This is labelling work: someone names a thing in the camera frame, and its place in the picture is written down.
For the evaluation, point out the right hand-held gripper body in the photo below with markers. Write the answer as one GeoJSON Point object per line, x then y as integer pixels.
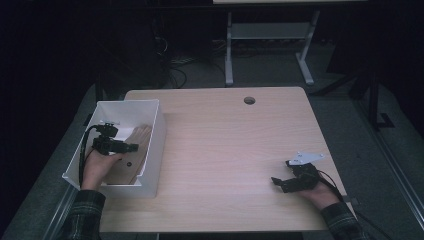
{"type": "Point", "coordinates": [303, 178]}

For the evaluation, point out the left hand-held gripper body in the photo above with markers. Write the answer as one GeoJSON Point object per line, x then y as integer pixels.
{"type": "Point", "coordinates": [108, 143]}

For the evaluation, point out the beige glove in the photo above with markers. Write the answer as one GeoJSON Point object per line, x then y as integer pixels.
{"type": "Point", "coordinates": [139, 173]}
{"type": "Point", "coordinates": [131, 156]}

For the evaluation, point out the white box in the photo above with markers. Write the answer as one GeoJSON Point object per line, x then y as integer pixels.
{"type": "Point", "coordinates": [151, 160]}

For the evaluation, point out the person's left hand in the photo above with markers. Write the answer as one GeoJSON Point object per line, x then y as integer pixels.
{"type": "Point", "coordinates": [98, 168]}

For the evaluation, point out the person's right hand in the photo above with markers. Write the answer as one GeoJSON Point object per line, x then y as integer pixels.
{"type": "Point", "coordinates": [323, 196]}

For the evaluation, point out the black metal stand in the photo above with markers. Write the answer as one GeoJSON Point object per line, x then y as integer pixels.
{"type": "Point", "coordinates": [373, 100]}

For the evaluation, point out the aluminium frame rail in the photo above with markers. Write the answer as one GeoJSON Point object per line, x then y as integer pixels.
{"type": "Point", "coordinates": [58, 216]}
{"type": "Point", "coordinates": [396, 170]}

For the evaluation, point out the grey metal table frame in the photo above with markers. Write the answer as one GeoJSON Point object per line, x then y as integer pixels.
{"type": "Point", "coordinates": [270, 31]}

